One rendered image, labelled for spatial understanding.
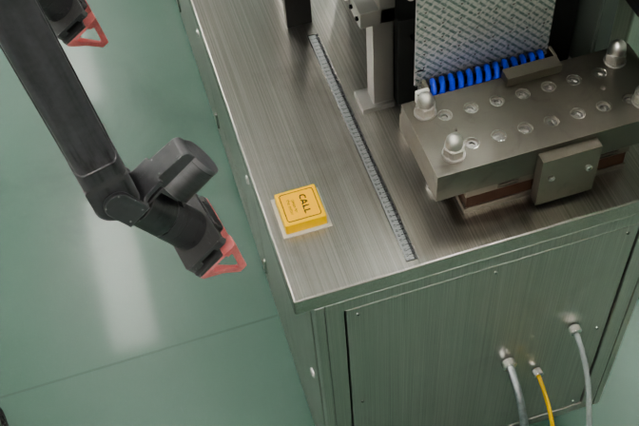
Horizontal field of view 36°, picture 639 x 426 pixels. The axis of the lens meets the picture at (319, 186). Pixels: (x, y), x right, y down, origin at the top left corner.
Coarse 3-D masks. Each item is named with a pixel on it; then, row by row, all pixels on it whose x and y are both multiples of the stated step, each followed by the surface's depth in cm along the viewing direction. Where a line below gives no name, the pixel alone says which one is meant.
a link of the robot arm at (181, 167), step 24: (168, 144) 123; (192, 144) 126; (144, 168) 124; (168, 168) 121; (192, 168) 122; (216, 168) 126; (120, 192) 118; (144, 192) 122; (168, 192) 123; (192, 192) 124; (120, 216) 120
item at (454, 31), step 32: (448, 0) 149; (480, 0) 151; (512, 0) 153; (544, 0) 155; (416, 32) 152; (448, 32) 154; (480, 32) 156; (512, 32) 159; (544, 32) 161; (416, 64) 158; (448, 64) 160; (480, 64) 162
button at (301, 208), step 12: (288, 192) 162; (300, 192) 162; (312, 192) 162; (276, 204) 163; (288, 204) 160; (300, 204) 160; (312, 204) 160; (288, 216) 159; (300, 216) 159; (312, 216) 159; (324, 216) 159; (288, 228) 158; (300, 228) 159
